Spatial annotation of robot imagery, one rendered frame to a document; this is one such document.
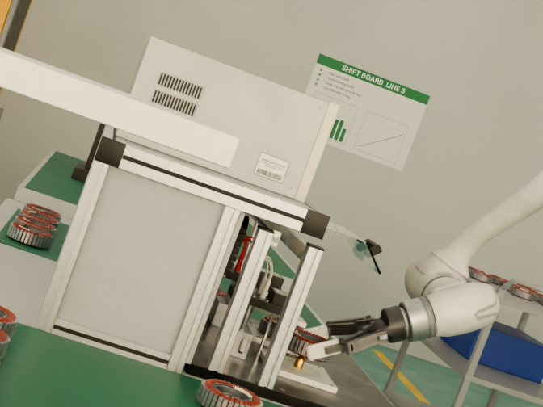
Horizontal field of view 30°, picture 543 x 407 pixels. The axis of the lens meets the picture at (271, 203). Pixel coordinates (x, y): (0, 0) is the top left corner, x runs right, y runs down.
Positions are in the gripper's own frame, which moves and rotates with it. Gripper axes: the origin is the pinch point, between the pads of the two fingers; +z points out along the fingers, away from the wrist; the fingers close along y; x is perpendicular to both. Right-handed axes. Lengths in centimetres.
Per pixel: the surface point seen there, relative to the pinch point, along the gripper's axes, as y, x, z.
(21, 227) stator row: 55, 29, 58
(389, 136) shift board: 529, -22, -168
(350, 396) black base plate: -5.4, -11.2, -5.4
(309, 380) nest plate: -7.4, -5.3, 2.6
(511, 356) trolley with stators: 239, -103, -131
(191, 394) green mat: -32.3, 5.9, 27.0
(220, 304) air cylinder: 20.9, 7.2, 15.3
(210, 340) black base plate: 4.8, 4.1, 20.0
